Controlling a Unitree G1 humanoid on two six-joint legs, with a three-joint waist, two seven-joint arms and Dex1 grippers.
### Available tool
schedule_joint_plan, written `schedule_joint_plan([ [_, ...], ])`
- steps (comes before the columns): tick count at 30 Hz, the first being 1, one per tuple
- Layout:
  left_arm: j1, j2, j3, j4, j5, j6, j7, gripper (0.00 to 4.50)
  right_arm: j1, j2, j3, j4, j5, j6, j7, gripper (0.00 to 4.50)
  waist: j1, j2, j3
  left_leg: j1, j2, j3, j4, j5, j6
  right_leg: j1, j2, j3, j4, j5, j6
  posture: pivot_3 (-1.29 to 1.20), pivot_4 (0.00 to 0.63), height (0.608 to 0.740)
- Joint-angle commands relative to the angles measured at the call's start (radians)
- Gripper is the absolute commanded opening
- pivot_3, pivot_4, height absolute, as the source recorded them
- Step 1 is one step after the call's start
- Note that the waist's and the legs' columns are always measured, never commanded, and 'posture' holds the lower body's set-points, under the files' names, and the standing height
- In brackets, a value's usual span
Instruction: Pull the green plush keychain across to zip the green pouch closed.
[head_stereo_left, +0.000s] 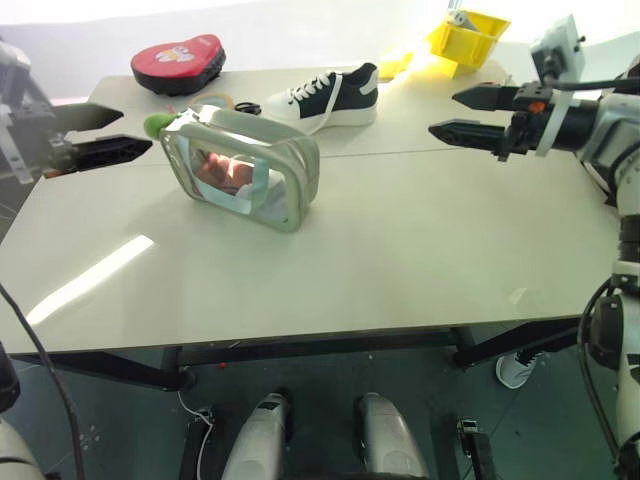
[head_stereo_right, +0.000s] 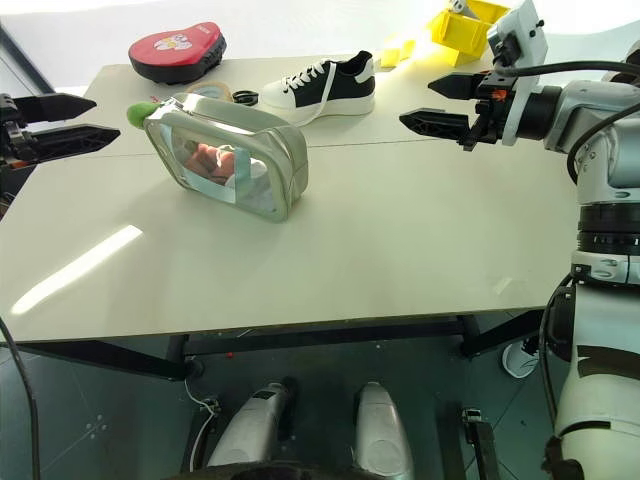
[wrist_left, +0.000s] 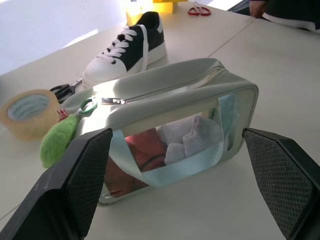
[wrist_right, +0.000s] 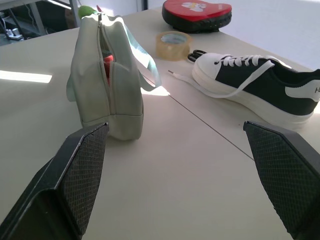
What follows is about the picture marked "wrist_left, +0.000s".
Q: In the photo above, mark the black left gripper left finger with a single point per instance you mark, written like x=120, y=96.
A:
x=62, y=190

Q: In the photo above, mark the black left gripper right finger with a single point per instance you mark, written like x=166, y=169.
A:
x=287, y=180

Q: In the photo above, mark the clear white toiletry pouch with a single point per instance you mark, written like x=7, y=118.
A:
x=175, y=100

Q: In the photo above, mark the roll of clear packing tape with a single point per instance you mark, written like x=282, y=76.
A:
x=27, y=112

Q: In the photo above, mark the red cloth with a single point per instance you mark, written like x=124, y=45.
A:
x=142, y=160

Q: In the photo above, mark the white folded cloth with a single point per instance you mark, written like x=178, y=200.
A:
x=190, y=140

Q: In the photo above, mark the black and white sneaker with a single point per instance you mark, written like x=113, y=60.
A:
x=130, y=52

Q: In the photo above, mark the person in dark clothes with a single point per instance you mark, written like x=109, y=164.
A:
x=285, y=11

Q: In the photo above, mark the yellow translucent bottle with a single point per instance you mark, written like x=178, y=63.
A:
x=133, y=12

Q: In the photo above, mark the yellow box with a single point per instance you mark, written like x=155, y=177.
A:
x=165, y=5

